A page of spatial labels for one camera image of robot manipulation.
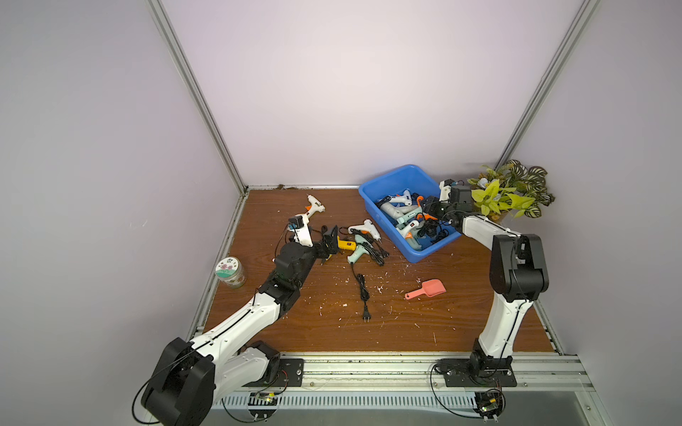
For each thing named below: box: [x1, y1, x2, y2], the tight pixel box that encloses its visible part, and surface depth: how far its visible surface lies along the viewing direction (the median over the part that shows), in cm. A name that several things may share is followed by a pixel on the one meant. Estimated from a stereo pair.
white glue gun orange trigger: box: [399, 220, 425, 239], surface depth 99 cm
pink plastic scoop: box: [404, 278, 447, 300], surface depth 90 cm
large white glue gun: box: [379, 203, 421, 221], surface depth 109 cm
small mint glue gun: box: [347, 234, 372, 265], surface depth 99 cm
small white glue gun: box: [305, 193, 326, 220], surface depth 116 cm
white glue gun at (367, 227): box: [348, 219, 381, 241], surface depth 106 cm
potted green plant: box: [467, 158, 556, 224], surface depth 89 cm
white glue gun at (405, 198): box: [388, 189, 413, 206], surface depth 115 cm
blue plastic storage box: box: [358, 164, 463, 264], surface depth 105 cm
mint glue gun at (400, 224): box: [396, 207, 423, 229], surface depth 102 cm
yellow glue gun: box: [336, 235, 357, 252], surface depth 99 cm
